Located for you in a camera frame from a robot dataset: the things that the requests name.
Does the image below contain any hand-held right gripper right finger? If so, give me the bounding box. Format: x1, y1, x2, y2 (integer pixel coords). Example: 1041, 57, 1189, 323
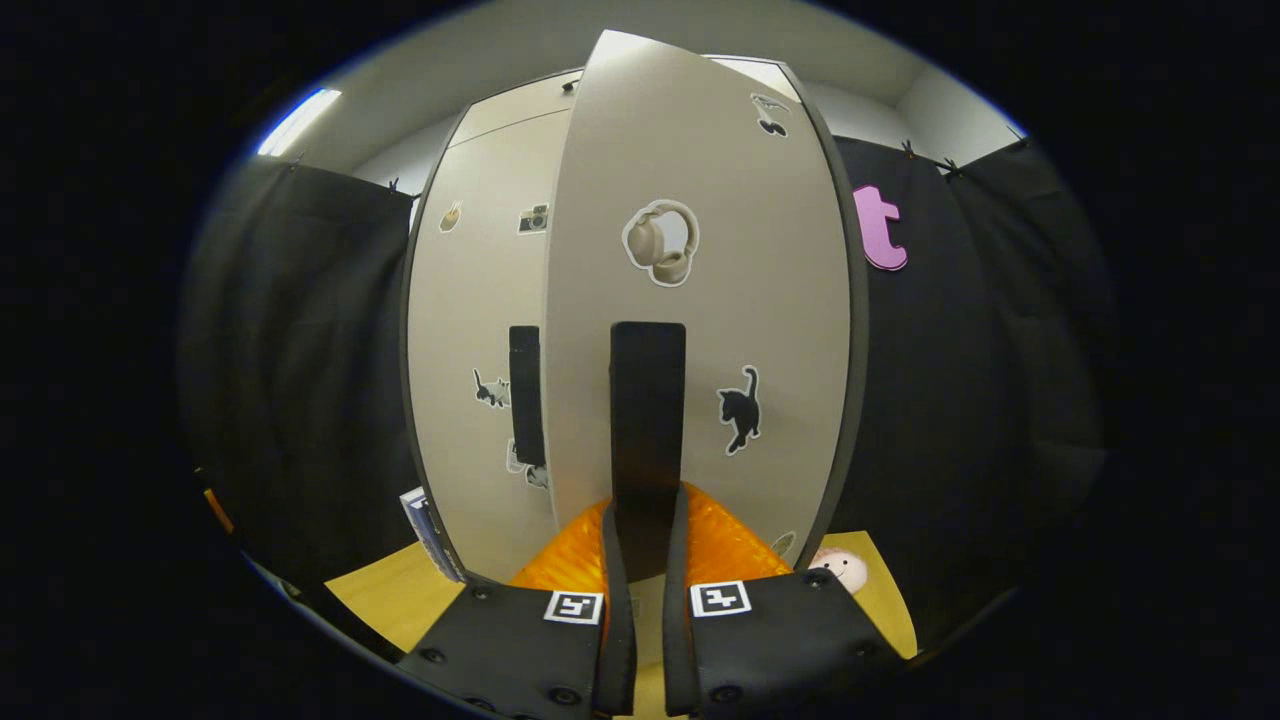
662, 485, 906, 720

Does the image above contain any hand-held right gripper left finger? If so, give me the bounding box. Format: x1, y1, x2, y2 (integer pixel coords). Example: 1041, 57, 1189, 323
395, 500, 636, 720

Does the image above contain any beige cabinet door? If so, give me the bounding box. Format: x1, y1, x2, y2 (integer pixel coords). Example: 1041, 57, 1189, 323
407, 108, 571, 586
545, 30, 851, 591

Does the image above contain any beige double-door shoe cabinet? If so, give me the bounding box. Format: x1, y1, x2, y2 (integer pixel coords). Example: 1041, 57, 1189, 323
400, 55, 871, 591

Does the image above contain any pink smiling plush toy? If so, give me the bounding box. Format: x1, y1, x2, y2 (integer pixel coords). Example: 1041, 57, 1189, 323
808, 547, 869, 596

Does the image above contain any stack of white boxes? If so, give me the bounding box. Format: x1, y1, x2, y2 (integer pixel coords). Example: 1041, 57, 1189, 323
400, 487, 466, 583

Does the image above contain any short ceiling light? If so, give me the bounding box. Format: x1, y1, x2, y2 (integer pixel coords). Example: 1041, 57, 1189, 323
258, 88, 341, 158

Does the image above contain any black backdrop cloth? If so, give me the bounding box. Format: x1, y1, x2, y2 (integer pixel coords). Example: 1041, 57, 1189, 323
180, 135, 1111, 641

